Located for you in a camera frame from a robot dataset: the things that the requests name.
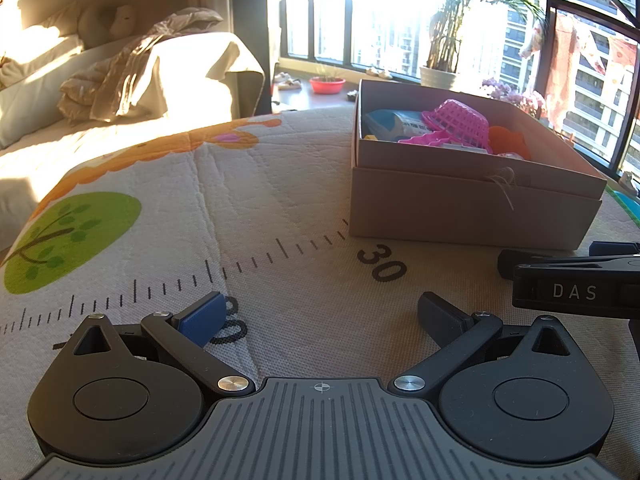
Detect pink plastic strainer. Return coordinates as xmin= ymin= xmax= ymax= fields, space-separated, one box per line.
xmin=397 ymin=99 xmax=494 ymax=154

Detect red plastic basin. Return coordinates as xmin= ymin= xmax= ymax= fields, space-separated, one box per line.
xmin=309 ymin=76 xmax=347 ymax=95

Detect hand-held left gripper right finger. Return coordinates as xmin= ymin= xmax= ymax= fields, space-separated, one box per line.
xmin=392 ymin=291 xmax=576 ymax=396

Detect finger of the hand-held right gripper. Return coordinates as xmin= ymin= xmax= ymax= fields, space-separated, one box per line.
xmin=497 ymin=248 xmax=566 ymax=278
xmin=589 ymin=241 xmax=640 ymax=259

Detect beige crumpled blanket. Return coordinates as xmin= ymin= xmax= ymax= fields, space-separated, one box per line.
xmin=57 ymin=7 xmax=224 ymax=124

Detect pale shells on sill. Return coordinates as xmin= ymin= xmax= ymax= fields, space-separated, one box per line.
xmin=272 ymin=72 xmax=303 ymax=92

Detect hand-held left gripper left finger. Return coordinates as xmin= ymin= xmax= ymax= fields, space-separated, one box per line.
xmin=70 ymin=290 xmax=256 ymax=397

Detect cardboard box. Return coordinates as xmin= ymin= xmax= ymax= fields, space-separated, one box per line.
xmin=348 ymin=78 xmax=609 ymax=252

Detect hanging orange patterned cloth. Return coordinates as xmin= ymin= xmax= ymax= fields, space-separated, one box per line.
xmin=520 ymin=10 xmax=640 ymax=122

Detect blue white plastic packet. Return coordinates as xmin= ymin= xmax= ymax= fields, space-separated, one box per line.
xmin=362 ymin=109 xmax=432 ymax=142

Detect grey plush toy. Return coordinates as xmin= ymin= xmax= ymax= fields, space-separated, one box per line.
xmin=77 ymin=4 xmax=137 ymax=46

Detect potted palm plant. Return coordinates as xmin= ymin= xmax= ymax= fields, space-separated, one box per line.
xmin=420 ymin=0 xmax=544 ymax=92

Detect cream bed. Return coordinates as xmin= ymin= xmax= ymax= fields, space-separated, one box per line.
xmin=0 ymin=32 xmax=266 ymax=257

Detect printed ruler mat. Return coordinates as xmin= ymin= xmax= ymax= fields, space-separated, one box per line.
xmin=0 ymin=102 xmax=640 ymax=480

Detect blue plastic bowl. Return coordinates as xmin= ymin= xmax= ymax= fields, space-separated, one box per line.
xmin=607 ymin=191 xmax=640 ymax=222

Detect orange plastic toy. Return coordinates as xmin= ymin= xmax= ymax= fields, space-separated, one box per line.
xmin=487 ymin=125 xmax=532 ymax=161

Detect purple flowers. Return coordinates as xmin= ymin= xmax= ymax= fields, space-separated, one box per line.
xmin=481 ymin=77 xmax=549 ymax=119

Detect cream pillow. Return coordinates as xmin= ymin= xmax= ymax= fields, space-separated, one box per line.
xmin=0 ymin=2 xmax=87 ymax=149

